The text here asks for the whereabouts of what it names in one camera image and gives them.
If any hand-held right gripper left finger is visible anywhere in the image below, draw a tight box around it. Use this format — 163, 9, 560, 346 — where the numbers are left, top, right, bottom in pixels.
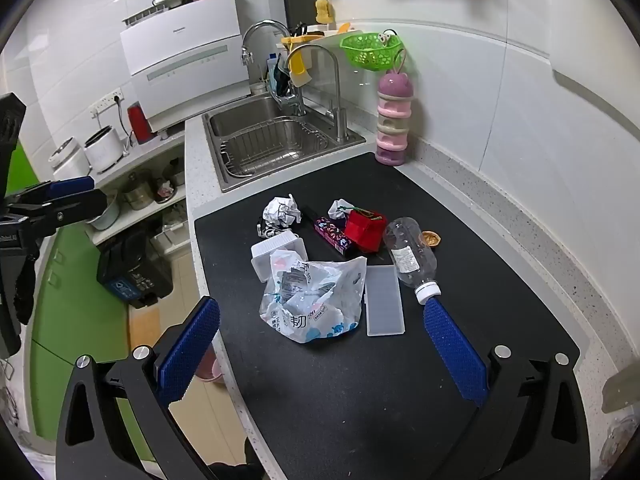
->
55, 296, 221, 480

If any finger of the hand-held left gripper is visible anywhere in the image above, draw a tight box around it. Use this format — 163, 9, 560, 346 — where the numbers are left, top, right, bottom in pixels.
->
5, 189, 108, 241
10, 176, 96, 206

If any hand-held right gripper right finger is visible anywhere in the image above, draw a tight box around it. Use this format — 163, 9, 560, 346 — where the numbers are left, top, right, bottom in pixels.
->
424, 297, 591, 480

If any pink wastebasket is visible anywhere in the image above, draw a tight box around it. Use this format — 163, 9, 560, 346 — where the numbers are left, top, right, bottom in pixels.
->
194, 345, 223, 386

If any clear plastic bottle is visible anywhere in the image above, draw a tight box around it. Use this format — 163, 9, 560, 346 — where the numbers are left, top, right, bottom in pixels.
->
382, 216, 443, 306

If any white blue plastic bag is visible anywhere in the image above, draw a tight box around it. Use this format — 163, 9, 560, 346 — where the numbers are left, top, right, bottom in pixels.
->
259, 249, 368, 345

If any white plastic box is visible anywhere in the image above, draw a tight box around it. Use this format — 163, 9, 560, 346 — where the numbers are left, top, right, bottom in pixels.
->
250, 231, 307, 283

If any black white cable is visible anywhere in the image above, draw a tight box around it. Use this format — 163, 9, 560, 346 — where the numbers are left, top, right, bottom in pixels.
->
256, 215, 301, 241

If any red fabric pouch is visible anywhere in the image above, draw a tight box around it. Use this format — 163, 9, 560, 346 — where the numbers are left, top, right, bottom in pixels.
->
345, 208, 388, 253

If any black pedal trash bin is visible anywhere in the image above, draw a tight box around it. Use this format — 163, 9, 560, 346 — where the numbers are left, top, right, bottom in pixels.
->
96, 232, 175, 310

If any white round appliance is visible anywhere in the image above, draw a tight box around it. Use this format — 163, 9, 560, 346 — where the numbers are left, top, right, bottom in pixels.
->
48, 137, 92, 182

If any metal basin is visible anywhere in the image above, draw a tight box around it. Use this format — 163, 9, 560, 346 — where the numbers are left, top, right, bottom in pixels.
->
87, 194, 121, 231

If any white rice cooker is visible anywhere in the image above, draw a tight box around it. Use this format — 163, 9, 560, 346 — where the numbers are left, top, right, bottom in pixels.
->
84, 127, 123, 173

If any orange floor mat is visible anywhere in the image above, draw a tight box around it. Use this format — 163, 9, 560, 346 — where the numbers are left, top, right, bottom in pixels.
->
127, 305, 163, 356

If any steel stock pot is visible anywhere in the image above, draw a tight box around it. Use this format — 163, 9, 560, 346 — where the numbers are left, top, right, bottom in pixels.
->
122, 172, 155, 211

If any white shelf unit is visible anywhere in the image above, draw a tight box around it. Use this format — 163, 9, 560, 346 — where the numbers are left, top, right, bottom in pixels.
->
87, 132, 195, 248

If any clear plastic lid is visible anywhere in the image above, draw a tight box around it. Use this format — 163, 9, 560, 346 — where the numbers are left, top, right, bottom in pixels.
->
364, 265, 405, 337

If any red kettle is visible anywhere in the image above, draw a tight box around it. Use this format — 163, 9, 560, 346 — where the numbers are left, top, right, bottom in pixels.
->
127, 102, 153, 143

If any steel pan with lid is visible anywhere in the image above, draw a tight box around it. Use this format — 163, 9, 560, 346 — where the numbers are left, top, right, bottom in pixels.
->
162, 160, 186, 188

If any white storage bin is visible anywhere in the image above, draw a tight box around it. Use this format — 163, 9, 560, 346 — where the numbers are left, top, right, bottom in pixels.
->
150, 224, 193, 257

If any black table mat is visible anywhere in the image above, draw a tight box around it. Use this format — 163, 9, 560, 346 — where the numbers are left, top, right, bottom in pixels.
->
194, 151, 583, 480

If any crumpled white paper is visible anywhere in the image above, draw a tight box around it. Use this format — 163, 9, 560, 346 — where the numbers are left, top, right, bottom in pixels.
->
263, 192, 303, 231

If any purple patterned small box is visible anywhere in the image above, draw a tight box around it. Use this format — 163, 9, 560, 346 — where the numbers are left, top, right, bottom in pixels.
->
314, 216, 357, 255

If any white countertop dishwasher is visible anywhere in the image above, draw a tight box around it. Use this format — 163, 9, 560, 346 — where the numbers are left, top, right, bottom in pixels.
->
120, 0, 251, 131

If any grey green block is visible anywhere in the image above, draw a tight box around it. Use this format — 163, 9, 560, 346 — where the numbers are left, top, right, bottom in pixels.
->
601, 360, 640, 413

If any stainless steel sink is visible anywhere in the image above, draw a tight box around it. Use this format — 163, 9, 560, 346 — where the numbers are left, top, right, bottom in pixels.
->
202, 95, 367, 193

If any pink stacked container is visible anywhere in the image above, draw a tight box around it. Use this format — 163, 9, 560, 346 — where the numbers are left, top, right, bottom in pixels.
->
375, 50, 415, 167

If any dark cloth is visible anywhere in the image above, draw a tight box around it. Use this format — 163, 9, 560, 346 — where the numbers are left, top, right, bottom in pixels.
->
272, 57, 297, 97

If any curved steel faucet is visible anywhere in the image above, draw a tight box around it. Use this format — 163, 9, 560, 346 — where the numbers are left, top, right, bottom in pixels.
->
241, 21, 307, 117

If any yellow white scoop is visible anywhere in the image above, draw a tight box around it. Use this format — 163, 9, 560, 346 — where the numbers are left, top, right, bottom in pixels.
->
287, 52, 312, 88

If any tall steel faucet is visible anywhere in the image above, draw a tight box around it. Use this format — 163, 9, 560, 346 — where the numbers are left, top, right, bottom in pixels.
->
286, 44, 349, 143

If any yellow plastic rack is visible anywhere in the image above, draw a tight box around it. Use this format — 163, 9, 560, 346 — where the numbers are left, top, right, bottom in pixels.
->
280, 22, 358, 48

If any green plastic basket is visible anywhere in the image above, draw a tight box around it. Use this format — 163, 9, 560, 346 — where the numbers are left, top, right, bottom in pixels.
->
340, 32, 405, 71

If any black power cable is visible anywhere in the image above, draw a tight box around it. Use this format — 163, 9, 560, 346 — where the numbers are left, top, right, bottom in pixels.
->
116, 99, 132, 157

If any white wall outlet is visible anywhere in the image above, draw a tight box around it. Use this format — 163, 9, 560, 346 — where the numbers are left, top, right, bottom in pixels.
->
90, 89, 125, 120

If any steel wire sink basket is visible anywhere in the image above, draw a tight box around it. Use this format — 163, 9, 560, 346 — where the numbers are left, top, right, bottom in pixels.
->
220, 117, 331, 178

